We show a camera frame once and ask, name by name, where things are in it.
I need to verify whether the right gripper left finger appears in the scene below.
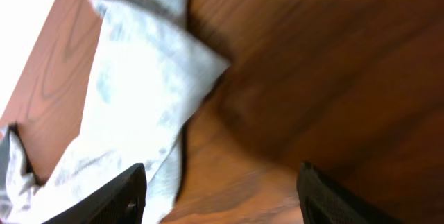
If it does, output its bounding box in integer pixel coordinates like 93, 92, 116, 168
45, 163, 147, 224

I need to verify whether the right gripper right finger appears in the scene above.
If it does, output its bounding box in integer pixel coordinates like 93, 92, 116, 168
297, 162, 400, 224

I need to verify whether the light blue t-shirt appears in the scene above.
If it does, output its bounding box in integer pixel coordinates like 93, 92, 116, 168
1, 0, 229, 223

